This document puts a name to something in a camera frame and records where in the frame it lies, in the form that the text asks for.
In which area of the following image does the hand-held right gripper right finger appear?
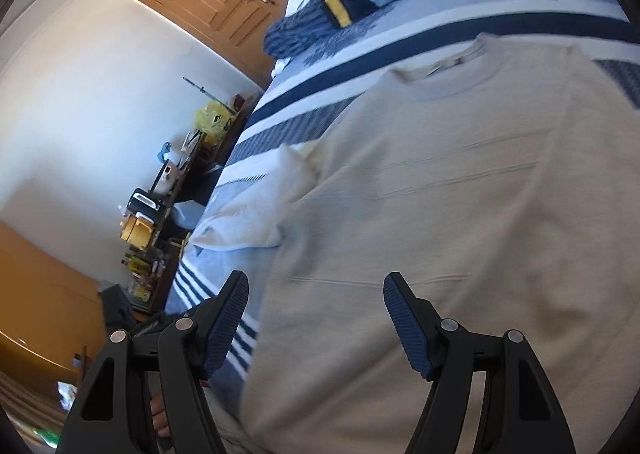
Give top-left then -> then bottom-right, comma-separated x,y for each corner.
383,272 -> 586,454

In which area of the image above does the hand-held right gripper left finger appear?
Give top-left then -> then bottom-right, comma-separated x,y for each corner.
56,271 -> 250,454

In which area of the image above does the cream knit sweater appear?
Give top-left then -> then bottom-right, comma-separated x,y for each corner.
239,32 -> 640,454

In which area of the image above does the person's left hand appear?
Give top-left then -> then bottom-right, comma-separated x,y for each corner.
150,393 -> 172,439

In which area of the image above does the yellow container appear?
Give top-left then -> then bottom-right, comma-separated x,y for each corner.
118,214 -> 154,251

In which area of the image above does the wooden wardrobe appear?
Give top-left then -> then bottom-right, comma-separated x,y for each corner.
0,220 -> 110,387

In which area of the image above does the cluttered wooden shelf unit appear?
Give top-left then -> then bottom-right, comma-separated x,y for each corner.
119,93 -> 263,317

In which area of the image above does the black appliance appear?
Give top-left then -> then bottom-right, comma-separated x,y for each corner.
127,187 -> 169,226

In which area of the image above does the white cloth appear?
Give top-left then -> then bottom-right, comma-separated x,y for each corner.
190,141 -> 322,251

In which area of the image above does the yellow plastic bag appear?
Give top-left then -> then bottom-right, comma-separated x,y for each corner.
195,101 -> 237,145

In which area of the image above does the navy white striped bed blanket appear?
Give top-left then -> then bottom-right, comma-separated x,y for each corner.
164,0 -> 640,415

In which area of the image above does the blue patterned pillow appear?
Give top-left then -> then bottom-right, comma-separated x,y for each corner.
263,0 -> 476,66

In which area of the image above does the navy yellow folded cloth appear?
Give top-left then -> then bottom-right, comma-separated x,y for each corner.
321,0 -> 382,30

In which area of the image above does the metal wall rod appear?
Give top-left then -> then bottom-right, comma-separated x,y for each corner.
182,76 -> 217,104

